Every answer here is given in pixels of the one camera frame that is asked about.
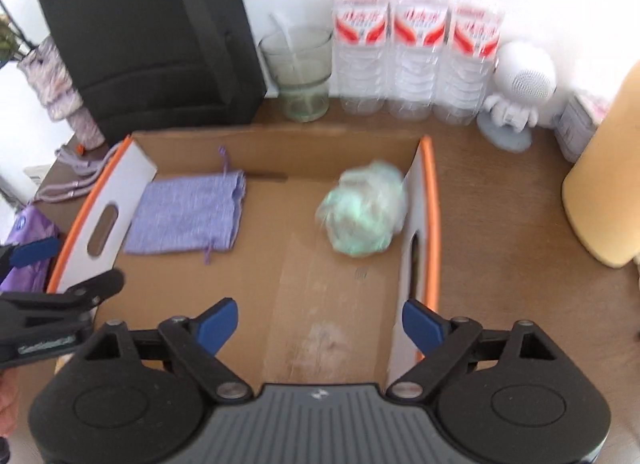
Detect right water bottle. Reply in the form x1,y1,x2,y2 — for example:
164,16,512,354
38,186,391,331
435,0,502,126

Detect purple textured vase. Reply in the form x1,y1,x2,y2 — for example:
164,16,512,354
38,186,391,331
17,36,105,150

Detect purple tissue pack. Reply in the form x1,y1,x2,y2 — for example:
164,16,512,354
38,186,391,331
1,206,60,293

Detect white robot speaker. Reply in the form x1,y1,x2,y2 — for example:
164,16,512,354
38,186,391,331
476,39,558,153

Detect dried pink flowers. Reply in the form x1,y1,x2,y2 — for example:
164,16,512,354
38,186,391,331
0,0,37,66

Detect water bottle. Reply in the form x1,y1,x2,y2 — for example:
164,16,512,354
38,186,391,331
435,0,502,126
332,0,390,116
388,0,448,120

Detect red cardboard box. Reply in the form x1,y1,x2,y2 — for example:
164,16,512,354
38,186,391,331
41,125,440,387

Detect left water bottle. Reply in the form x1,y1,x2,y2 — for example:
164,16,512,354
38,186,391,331
332,0,390,116

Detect purple cords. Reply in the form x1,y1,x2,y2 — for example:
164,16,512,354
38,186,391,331
34,140,124,203

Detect glass cup with straw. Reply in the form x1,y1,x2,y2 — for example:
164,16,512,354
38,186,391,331
258,12,333,123

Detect green plastic wrap ball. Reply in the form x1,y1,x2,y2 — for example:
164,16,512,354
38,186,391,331
316,161,409,258

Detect person's left hand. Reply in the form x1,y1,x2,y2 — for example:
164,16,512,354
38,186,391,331
0,369,20,437

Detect middle water bottle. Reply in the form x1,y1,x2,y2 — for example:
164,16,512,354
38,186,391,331
388,0,448,120

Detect black paper bag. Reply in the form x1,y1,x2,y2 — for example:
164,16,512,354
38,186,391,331
39,0,266,144

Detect yellow thermos jug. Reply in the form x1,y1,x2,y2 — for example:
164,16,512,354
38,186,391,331
562,66,640,268

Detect purple knit pouch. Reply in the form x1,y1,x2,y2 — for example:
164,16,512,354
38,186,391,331
124,146,246,262

